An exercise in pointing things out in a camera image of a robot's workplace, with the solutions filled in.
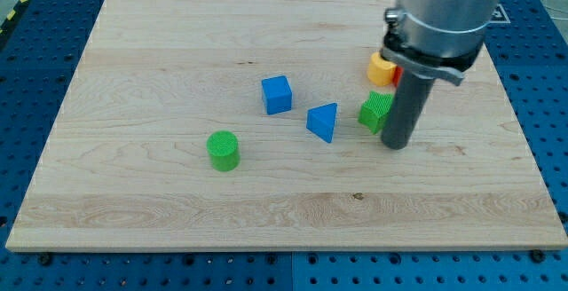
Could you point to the green star block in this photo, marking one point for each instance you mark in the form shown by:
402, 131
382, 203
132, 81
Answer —
375, 110

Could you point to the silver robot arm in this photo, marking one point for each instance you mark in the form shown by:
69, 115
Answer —
436, 39

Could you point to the blue triangle block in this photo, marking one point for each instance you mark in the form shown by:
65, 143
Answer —
321, 121

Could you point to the blue cube block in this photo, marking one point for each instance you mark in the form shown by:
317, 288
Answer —
277, 94

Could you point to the green cylinder block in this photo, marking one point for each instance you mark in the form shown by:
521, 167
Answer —
223, 150

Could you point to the light wooden board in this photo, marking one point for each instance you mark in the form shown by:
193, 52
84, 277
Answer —
126, 167

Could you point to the yellow rounded block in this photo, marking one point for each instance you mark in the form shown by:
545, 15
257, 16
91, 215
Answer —
380, 71

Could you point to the red block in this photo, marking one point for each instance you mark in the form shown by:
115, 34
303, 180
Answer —
396, 76

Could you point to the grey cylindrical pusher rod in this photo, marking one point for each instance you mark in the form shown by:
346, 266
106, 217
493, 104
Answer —
410, 97

